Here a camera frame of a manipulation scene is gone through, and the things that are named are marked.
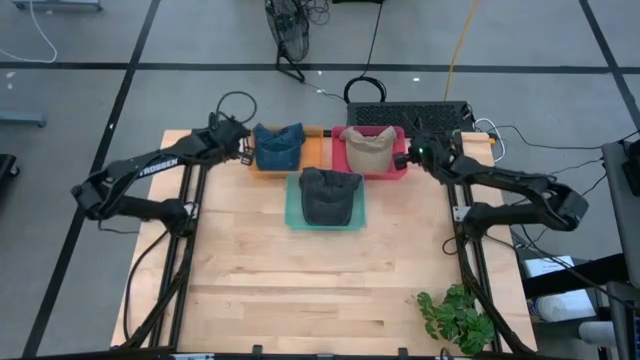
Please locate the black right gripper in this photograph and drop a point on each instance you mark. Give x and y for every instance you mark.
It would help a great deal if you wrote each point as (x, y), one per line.
(432, 155)

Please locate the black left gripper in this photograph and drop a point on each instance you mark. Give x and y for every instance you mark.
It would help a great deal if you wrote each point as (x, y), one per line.
(232, 142)

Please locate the blue denim baseball cap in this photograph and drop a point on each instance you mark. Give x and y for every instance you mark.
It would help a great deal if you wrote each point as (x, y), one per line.
(278, 150)

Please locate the beige baseball cap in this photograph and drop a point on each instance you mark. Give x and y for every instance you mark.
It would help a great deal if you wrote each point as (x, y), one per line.
(369, 155)

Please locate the orange plastic tray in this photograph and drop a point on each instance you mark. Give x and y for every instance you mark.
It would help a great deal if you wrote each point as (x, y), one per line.
(312, 160)

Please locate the green plastic tray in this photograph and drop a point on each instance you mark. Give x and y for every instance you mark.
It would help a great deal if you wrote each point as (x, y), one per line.
(360, 215)

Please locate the dark grey baseball cap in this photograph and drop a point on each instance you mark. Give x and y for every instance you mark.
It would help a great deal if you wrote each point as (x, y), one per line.
(327, 200)

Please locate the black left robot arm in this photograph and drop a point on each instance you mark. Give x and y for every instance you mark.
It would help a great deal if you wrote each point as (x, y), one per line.
(150, 167)

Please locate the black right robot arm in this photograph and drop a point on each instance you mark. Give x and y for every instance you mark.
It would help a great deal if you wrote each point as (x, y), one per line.
(525, 187)

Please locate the black grilled computer case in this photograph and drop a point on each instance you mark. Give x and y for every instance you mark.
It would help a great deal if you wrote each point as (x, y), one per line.
(410, 116)

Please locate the pink plastic tray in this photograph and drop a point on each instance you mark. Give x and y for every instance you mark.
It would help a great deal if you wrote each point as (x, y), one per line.
(337, 160)

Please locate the black floor fan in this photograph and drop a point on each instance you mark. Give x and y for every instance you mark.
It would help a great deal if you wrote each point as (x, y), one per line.
(292, 30)

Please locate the green artificial plant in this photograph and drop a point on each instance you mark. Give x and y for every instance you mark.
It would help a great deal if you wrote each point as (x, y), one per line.
(457, 320)

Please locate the white cardboard box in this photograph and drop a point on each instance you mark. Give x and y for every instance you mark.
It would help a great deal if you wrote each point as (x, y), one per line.
(547, 266)

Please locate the black table clamp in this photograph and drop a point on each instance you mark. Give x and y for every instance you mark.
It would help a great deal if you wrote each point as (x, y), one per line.
(402, 352)
(257, 350)

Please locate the black shelf bar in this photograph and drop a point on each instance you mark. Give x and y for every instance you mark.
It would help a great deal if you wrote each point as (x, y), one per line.
(590, 272)

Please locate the white paper roll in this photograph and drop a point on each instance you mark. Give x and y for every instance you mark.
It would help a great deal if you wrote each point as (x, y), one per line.
(565, 306)

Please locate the black device on cart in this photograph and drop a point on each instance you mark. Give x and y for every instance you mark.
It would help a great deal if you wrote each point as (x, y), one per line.
(634, 172)

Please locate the grey metal furniture foot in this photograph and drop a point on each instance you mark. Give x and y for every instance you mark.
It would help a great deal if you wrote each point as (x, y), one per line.
(60, 5)
(20, 119)

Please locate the black wheeled base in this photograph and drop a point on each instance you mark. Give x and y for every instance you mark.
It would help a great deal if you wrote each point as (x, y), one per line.
(6, 167)

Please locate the grey cylinder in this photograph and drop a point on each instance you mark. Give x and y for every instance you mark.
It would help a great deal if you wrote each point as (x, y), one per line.
(597, 334)

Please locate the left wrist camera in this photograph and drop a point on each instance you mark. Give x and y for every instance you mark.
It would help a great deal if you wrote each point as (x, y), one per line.
(230, 127)

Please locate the black aluminium rig frame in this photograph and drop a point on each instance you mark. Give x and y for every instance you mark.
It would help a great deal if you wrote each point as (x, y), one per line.
(449, 190)

